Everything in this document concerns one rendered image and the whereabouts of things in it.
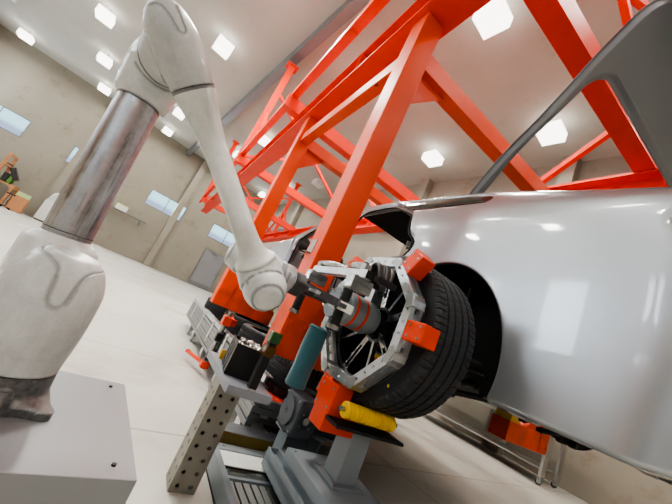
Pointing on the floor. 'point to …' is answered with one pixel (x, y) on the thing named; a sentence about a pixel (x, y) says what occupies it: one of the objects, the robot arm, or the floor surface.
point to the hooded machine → (45, 208)
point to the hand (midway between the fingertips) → (340, 306)
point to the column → (201, 440)
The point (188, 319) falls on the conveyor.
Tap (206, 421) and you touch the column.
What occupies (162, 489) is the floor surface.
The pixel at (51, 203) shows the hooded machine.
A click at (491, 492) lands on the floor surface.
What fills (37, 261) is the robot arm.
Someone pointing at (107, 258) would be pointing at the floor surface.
